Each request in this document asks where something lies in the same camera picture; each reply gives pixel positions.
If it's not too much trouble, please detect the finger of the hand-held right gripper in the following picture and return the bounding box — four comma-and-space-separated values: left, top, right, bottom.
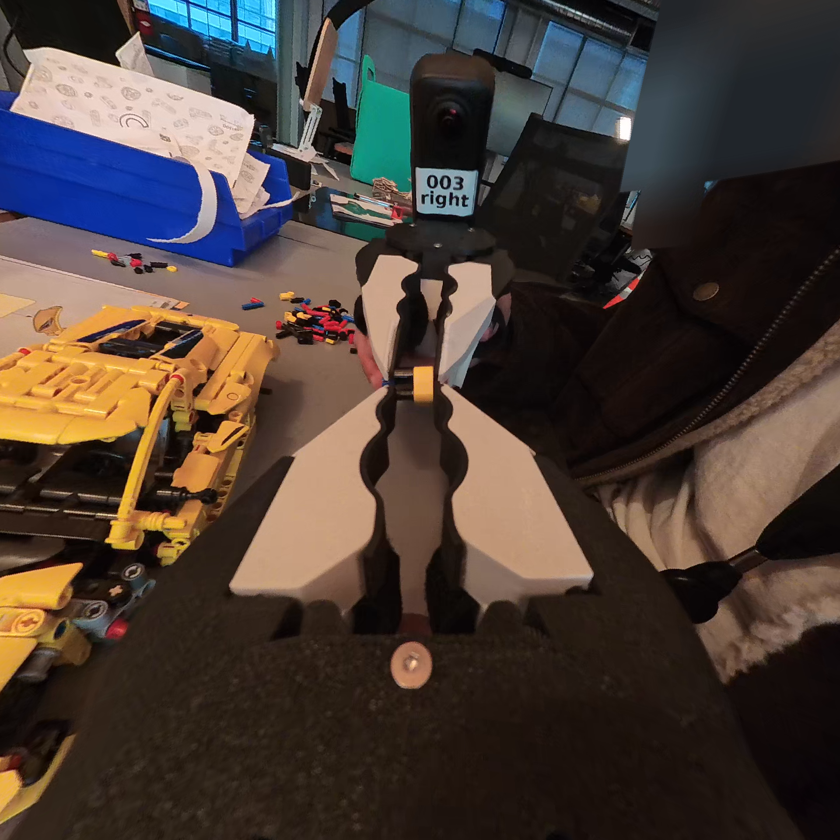
360, 252, 427, 389
430, 259, 500, 388

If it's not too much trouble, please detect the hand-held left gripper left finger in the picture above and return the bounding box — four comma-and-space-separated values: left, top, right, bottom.
228, 387, 403, 635

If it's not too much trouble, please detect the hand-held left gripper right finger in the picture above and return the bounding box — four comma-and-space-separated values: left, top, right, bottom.
425, 385, 595, 635

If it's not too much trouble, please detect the small yellow brick connector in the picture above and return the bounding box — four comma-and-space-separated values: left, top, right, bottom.
381, 365, 435, 403

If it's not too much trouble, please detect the person's right forearm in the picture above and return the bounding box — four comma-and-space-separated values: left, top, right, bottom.
472, 282, 611, 421

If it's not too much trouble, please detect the person's right hand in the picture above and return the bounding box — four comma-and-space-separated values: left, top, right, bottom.
356, 340, 389, 391

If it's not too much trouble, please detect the large pile of brick pins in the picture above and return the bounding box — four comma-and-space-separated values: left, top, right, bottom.
276, 290, 358, 347

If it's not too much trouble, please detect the green white printed booklet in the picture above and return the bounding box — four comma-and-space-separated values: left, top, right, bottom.
331, 193, 403, 229

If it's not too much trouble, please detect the black mesh office chair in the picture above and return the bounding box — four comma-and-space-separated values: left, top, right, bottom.
482, 113, 631, 283

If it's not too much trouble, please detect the green cutting mat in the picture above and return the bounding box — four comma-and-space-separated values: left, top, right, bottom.
292, 187, 411, 242

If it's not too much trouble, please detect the black monitor screen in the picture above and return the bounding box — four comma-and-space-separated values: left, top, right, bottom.
489, 69, 555, 158

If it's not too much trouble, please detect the small crumpled printed paper bag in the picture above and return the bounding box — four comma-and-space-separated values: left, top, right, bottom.
230, 147, 294, 214

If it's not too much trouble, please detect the black video bar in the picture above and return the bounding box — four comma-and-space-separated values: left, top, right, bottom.
471, 48, 534, 80

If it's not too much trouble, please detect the thin wooden board stand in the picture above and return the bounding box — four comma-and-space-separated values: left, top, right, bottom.
295, 0, 375, 158

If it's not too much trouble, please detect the small cluster of brick pins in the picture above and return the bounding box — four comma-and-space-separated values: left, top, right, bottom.
91, 248, 178, 274

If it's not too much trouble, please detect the yellow brick car model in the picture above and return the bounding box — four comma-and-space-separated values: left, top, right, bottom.
0, 305, 280, 808

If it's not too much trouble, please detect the open instruction booklet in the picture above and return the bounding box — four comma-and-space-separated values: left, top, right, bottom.
0, 256, 191, 339

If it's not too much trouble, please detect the blue storage bin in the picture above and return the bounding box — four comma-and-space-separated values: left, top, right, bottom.
0, 91, 294, 268

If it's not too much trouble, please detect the large printed white paper bag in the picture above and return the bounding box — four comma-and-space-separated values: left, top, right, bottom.
10, 46, 270, 244

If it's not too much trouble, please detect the black fabric flag panel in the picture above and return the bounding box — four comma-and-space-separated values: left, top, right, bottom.
0, 0, 132, 63

